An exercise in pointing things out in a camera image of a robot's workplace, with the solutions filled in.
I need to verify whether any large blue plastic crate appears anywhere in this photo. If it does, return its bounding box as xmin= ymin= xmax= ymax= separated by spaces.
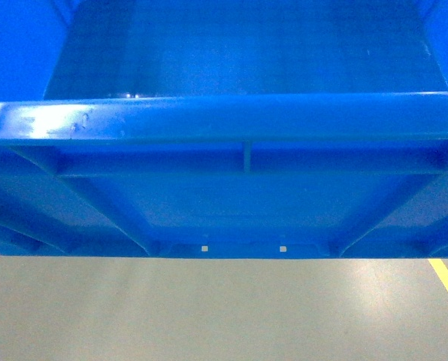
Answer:
xmin=0 ymin=1 xmax=448 ymax=259

